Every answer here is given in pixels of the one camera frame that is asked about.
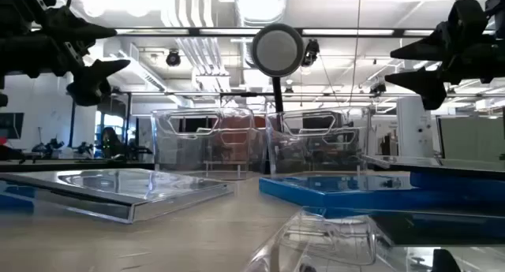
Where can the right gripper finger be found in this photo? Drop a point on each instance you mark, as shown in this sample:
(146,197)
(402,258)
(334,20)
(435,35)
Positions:
(428,47)
(426,86)

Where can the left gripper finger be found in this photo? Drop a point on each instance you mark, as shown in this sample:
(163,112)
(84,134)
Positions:
(87,30)
(92,84)

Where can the black background robot arm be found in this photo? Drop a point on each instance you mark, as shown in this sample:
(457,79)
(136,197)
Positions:
(51,146)

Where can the white round pillar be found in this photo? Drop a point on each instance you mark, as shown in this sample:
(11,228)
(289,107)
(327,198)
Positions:
(414,126)

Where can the person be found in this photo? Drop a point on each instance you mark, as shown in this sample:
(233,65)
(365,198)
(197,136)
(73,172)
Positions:
(111,144)

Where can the grey-green partition panel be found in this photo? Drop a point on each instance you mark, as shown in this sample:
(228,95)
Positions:
(471,138)

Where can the black overhead light bar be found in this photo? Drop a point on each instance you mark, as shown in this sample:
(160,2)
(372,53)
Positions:
(347,32)

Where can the black ceiling spotlight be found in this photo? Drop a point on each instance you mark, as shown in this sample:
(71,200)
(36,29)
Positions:
(311,51)
(173,58)

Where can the clear plastic bin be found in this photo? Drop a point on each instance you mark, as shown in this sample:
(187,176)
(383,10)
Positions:
(205,146)
(315,150)

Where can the black desk lamp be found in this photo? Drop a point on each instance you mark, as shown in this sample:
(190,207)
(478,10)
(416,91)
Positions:
(278,49)

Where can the orange partition panel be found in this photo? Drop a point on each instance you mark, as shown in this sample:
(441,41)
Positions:
(236,134)

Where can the dark wall monitor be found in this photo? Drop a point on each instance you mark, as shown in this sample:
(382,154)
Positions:
(11,125)

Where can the silver ventilation duct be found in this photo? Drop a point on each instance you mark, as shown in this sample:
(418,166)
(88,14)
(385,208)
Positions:
(260,6)

